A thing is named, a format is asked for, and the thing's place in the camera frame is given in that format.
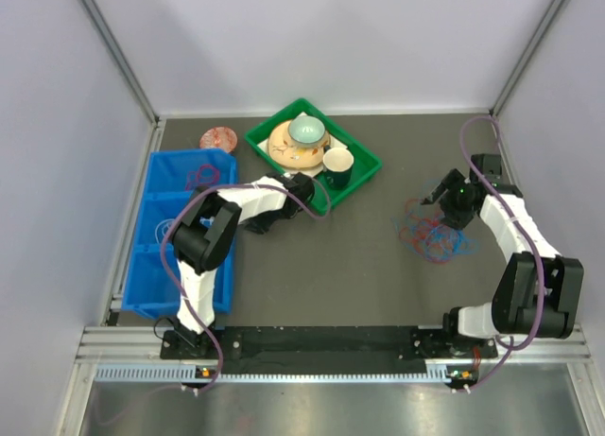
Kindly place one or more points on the blue plastic bin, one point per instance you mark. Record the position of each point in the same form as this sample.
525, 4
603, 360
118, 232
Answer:
171, 178

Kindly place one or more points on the dark green mug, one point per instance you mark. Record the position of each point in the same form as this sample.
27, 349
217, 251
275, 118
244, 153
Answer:
338, 166

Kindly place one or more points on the red patterned small plate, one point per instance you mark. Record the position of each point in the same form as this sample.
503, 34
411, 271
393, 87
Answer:
221, 137

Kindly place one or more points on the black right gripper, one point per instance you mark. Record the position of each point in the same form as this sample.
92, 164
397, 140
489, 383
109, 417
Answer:
454, 218

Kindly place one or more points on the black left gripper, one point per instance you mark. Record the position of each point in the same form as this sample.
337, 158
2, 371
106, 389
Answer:
257, 224

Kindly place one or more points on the grey slotted cable duct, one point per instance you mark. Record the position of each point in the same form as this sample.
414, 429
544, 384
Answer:
131, 373

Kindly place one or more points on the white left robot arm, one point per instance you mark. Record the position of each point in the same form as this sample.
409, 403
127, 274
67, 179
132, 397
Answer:
201, 238

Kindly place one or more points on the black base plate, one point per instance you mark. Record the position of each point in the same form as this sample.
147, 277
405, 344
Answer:
320, 350

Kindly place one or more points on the light teal bowl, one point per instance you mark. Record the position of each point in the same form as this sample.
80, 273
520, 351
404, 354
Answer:
306, 131

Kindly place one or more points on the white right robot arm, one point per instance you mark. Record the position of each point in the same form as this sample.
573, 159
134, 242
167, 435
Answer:
538, 293

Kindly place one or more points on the beige patterned bowl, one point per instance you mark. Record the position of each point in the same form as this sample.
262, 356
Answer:
284, 152

